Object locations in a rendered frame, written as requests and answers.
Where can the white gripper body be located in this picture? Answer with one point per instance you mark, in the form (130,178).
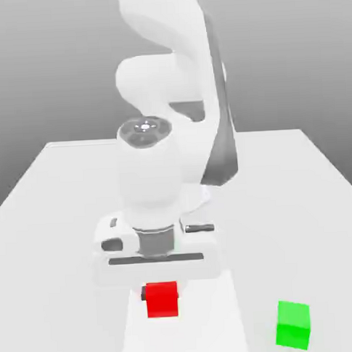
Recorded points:
(157,271)

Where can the small red cube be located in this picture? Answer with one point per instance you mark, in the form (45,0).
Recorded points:
(161,300)

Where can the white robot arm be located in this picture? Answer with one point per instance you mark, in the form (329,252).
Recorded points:
(148,168)

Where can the small green cube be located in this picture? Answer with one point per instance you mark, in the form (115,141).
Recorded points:
(292,325)

